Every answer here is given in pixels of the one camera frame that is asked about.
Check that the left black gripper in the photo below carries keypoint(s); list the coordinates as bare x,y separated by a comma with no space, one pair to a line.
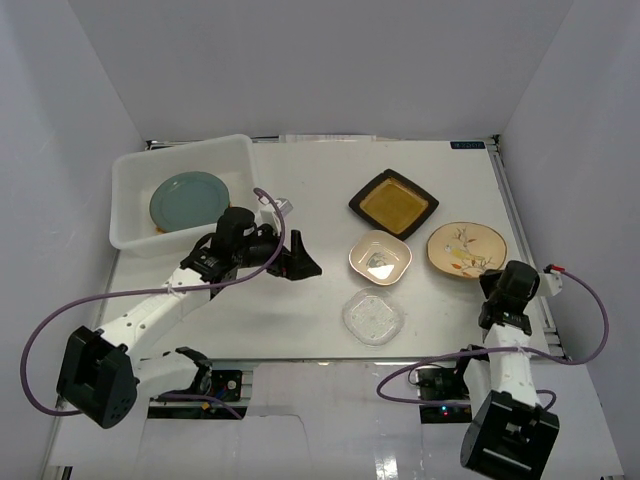
288,257

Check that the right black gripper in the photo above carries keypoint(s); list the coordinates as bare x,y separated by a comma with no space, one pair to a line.
487,280

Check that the cream bird pattern plate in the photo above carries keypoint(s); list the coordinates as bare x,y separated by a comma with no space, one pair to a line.
466,249

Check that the teal round plate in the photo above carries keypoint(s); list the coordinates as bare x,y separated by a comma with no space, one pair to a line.
188,200

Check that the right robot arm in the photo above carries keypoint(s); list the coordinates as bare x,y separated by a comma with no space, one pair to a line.
511,435

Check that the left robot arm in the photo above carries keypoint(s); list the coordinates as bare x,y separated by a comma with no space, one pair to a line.
102,368

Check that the beige square bowl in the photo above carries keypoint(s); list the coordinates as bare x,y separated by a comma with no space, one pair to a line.
380,257

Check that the black and amber square plate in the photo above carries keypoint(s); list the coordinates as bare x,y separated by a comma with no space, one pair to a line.
392,203

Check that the blue label sticker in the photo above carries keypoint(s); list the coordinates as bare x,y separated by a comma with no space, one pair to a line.
467,145

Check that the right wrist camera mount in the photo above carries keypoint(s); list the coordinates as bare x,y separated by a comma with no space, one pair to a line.
550,281

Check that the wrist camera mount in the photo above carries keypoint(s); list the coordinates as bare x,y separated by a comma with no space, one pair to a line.
550,281
271,212

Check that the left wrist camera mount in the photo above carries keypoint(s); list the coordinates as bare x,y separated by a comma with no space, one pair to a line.
271,212

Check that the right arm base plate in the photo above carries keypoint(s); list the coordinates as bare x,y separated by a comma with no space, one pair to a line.
444,385

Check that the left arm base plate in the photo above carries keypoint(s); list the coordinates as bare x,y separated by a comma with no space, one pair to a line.
232,387

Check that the aluminium table frame rail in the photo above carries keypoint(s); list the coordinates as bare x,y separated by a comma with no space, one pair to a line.
517,210

